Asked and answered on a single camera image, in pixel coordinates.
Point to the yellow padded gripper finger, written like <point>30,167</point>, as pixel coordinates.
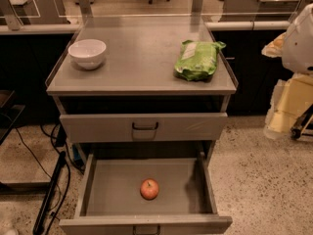
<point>290,100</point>

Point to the red apple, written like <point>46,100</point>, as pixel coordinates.
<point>149,189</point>

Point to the wheeled robot base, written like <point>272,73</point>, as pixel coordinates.
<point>303,124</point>

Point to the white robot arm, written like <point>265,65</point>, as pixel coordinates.
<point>295,46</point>

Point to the grey metal drawer cabinet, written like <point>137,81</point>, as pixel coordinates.
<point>138,77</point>

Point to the closed top drawer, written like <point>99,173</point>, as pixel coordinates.
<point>143,127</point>

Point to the open middle drawer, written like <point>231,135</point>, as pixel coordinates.
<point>170,196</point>

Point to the green snack bag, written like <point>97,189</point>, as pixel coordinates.
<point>198,59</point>

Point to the white ceramic bowl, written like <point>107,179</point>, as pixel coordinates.
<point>87,53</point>

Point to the dark side table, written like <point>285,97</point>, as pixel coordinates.
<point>9,112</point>

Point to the clear acrylic barrier panel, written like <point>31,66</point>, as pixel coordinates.
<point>54,14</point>

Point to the black bar on floor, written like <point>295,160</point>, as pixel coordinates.
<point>38,228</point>

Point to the white horizontal rail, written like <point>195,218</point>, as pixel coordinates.
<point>233,26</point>

